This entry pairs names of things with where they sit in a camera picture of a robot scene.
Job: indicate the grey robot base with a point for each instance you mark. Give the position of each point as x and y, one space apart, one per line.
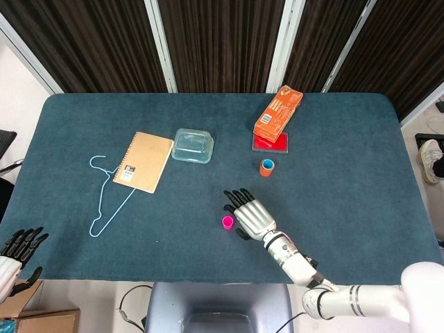
218 308

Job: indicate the kraft spiral notebook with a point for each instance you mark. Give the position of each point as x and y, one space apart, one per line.
145 163

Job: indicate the dark ribbed divider panel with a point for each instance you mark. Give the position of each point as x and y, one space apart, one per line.
406 48
93 45
222 45
319 41

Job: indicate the red flat ink pad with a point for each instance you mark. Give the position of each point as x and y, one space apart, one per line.
272 145

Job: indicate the white divider post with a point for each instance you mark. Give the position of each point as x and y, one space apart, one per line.
421 104
286 45
161 45
31 59
348 48

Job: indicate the clear plastic container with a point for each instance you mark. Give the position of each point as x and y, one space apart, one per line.
192 145

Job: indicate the brown cardboard box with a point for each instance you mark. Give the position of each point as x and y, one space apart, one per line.
45 319

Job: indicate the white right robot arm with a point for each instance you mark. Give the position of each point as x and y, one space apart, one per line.
298 265

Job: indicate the black chair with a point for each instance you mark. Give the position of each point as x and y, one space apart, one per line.
7 145

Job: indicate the orange cardboard box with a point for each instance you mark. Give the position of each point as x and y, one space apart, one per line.
277 114

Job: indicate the light blue plastic cup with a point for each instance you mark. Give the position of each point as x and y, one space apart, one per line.
267 164

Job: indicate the orange plastic cup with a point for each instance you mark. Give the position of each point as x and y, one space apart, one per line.
266 172

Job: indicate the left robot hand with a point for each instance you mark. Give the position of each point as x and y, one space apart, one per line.
8 270

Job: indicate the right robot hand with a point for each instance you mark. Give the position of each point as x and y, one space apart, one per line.
255 218

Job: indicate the teal table cloth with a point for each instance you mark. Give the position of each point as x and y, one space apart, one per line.
347 208

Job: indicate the pink plastic cup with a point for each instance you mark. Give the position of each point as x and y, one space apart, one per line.
227 222

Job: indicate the beige sneaker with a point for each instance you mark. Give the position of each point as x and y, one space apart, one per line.
430 161

